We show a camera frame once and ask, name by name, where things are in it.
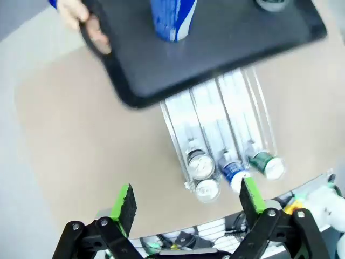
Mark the white device with green clips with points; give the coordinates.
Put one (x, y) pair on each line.
(328, 205)

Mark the yellow connector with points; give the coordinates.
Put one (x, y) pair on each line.
(291, 207)

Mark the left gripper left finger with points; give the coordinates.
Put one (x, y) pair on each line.
(126, 210)

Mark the person's right forearm blue sleeve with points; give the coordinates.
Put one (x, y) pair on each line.
(53, 3)

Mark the clear white can dispenser rack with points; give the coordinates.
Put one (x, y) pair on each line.
(215, 121)

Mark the black Pepsi can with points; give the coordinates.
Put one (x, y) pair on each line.
(207, 190)
(200, 164)

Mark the black plastic serving tray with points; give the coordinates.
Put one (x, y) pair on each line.
(215, 54)

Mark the person's right hand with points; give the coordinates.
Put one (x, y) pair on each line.
(71, 13)

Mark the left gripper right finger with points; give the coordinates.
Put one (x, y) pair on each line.
(250, 199)

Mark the blue Pocari Sweat can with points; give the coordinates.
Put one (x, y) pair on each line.
(173, 19)
(233, 172)

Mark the green Chilsung cider can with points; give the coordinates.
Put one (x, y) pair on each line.
(270, 5)
(265, 164)

